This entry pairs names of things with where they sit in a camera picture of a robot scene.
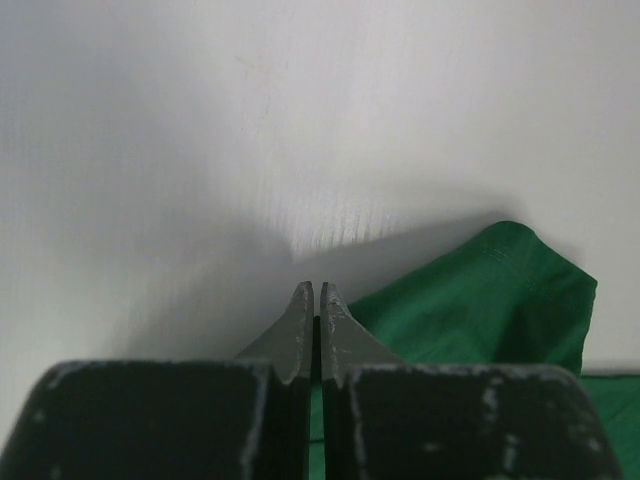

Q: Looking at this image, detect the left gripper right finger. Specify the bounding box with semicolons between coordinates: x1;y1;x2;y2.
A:
319;283;623;479

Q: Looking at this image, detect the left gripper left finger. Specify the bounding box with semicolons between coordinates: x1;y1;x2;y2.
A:
12;282;314;479

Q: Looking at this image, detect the green t shirt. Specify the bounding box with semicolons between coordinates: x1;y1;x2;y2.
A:
309;222;639;479

